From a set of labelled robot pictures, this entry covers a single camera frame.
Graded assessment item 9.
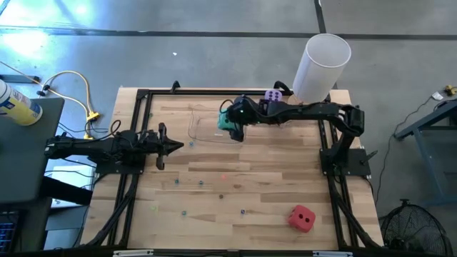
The white flat panel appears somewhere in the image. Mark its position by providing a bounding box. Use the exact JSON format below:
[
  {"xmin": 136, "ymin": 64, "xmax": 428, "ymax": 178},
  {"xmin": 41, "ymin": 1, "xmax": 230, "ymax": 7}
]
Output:
[{"xmin": 44, "ymin": 163, "xmax": 97, "ymax": 208}]

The white shade table lamp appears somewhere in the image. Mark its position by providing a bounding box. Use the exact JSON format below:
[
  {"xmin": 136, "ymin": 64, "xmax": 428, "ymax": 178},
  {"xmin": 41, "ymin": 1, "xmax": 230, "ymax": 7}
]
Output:
[{"xmin": 287, "ymin": 33, "xmax": 352, "ymax": 108}]

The large purple foam die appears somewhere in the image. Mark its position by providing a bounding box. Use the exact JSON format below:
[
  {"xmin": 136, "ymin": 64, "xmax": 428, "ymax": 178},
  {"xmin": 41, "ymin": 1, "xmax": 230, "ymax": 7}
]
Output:
[{"xmin": 264, "ymin": 89, "xmax": 283, "ymax": 103}]

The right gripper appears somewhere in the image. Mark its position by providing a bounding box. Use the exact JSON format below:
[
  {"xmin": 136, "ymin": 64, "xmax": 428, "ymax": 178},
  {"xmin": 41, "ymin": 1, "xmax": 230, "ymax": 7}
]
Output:
[{"xmin": 225, "ymin": 95, "xmax": 258, "ymax": 143}]

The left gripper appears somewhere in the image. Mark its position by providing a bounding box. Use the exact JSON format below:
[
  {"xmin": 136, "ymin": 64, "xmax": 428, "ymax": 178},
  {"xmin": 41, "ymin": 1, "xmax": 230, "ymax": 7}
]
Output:
[{"xmin": 142, "ymin": 123, "xmax": 185, "ymax": 171}]

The clear plastic container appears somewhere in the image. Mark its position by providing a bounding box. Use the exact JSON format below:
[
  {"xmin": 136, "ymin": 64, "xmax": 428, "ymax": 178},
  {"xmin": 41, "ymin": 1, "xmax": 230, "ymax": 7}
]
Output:
[{"xmin": 187, "ymin": 104, "xmax": 251, "ymax": 144}]

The large red foam die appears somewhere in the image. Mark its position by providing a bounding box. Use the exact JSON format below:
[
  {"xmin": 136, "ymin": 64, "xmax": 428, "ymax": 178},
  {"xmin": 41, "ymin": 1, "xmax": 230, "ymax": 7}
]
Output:
[{"xmin": 288, "ymin": 204, "xmax": 316, "ymax": 233}]

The yellow white wipes canister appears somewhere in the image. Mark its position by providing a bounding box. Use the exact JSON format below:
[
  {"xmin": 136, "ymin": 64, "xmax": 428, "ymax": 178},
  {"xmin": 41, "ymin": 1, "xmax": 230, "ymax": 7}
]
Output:
[{"xmin": 0, "ymin": 79, "xmax": 44, "ymax": 126}]

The black aluminium rig frame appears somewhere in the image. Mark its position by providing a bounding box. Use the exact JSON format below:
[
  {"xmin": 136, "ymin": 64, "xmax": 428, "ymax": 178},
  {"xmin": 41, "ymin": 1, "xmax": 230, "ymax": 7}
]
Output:
[{"xmin": 81, "ymin": 80, "xmax": 385, "ymax": 251}]

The blue-grey metal table frame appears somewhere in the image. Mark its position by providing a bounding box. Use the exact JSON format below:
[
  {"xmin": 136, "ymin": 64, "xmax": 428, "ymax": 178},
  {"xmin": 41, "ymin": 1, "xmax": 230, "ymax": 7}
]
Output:
[{"xmin": 394, "ymin": 99, "xmax": 457, "ymax": 208}]

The white frame bracket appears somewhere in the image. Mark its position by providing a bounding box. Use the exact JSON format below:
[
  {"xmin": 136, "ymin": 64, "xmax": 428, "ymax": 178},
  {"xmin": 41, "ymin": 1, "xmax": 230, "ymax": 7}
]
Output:
[
  {"xmin": 112, "ymin": 249, "xmax": 154, "ymax": 257},
  {"xmin": 312, "ymin": 250, "xmax": 353, "ymax": 257}
]

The black floor fan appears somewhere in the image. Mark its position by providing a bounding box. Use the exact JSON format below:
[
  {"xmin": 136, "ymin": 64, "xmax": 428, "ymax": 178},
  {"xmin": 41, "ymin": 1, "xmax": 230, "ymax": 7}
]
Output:
[{"xmin": 380, "ymin": 198, "xmax": 454, "ymax": 257}]

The dark grey side table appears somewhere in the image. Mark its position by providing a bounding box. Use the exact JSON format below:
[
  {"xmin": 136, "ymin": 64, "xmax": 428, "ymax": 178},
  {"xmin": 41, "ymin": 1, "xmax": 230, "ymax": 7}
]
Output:
[{"xmin": 0, "ymin": 96, "xmax": 66, "ymax": 204}]

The yellow extension cable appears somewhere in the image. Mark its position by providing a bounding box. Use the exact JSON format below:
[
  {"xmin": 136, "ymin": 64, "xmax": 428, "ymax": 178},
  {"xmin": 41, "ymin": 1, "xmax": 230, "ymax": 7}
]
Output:
[{"xmin": 0, "ymin": 60, "xmax": 101, "ymax": 141}]

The thin grey floor cable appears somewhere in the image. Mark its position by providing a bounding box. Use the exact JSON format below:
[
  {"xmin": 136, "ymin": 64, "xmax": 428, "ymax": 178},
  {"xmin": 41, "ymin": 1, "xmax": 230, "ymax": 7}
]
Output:
[{"xmin": 374, "ymin": 96, "xmax": 438, "ymax": 206}]

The large teal foam die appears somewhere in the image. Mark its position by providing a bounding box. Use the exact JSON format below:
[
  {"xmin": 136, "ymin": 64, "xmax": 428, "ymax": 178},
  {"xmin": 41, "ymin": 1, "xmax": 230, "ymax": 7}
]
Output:
[{"xmin": 217, "ymin": 109, "xmax": 237, "ymax": 131}]

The backlit keyboard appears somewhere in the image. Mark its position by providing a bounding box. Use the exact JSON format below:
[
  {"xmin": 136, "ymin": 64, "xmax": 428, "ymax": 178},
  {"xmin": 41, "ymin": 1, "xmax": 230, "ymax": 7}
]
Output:
[{"xmin": 0, "ymin": 210, "xmax": 19, "ymax": 254}]

